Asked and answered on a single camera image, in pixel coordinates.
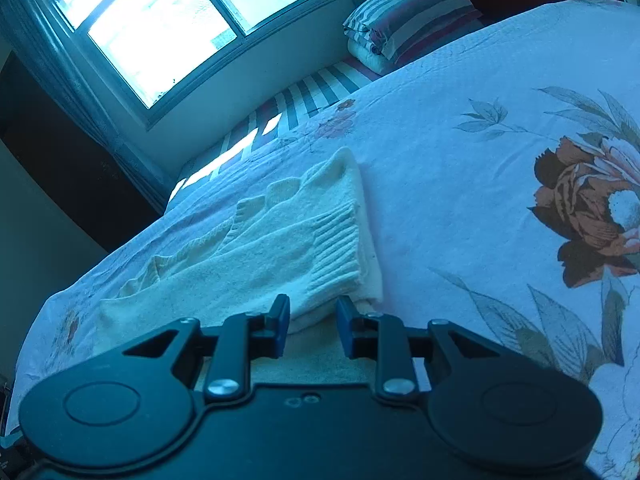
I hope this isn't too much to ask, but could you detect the striped bed sheet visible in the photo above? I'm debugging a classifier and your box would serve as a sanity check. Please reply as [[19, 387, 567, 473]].
[[167, 55, 385, 202]]

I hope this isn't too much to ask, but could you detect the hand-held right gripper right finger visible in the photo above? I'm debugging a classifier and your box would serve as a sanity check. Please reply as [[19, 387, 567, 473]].
[[335, 295, 502, 404]]

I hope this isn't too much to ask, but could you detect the blue curtain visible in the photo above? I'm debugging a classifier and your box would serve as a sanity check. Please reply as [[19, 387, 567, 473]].
[[0, 0, 177, 213]]

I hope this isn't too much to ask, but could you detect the cream knit sweater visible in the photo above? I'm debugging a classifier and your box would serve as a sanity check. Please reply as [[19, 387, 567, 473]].
[[95, 146, 385, 356]]

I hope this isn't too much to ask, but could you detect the dark wooden cabinet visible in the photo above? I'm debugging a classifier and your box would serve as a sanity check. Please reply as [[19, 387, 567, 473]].
[[0, 52, 162, 254]]

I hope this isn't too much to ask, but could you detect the white folded quilt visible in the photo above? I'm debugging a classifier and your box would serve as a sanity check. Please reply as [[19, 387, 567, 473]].
[[346, 39, 397, 76]]

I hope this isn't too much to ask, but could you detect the striped pillow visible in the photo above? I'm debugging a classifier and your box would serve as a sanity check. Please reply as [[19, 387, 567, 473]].
[[342, 0, 484, 65]]

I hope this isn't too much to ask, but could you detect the window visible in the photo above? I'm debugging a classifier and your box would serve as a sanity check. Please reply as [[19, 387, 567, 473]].
[[44, 0, 352, 127]]

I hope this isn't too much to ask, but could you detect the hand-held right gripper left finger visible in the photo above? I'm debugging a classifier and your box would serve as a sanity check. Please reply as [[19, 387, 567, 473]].
[[121, 294, 291, 404]]

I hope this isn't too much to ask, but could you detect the white floral blanket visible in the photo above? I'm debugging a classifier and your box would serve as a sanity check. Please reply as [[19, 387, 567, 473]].
[[5, 0, 640, 480]]

